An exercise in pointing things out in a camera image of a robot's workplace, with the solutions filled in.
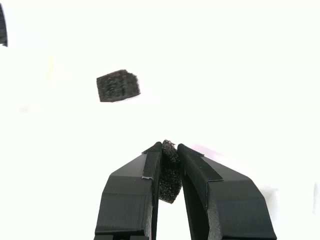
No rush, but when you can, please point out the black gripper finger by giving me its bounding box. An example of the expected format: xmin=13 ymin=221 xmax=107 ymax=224
xmin=94 ymin=141 xmax=163 ymax=240
xmin=176 ymin=143 xmax=278 ymax=240

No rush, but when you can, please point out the black foam cube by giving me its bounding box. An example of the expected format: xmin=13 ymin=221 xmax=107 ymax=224
xmin=0 ymin=2 xmax=9 ymax=48
xmin=96 ymin=69 xmax=142 ymax=103
xmin=158 ymin=139 xmax=184 ymax=205

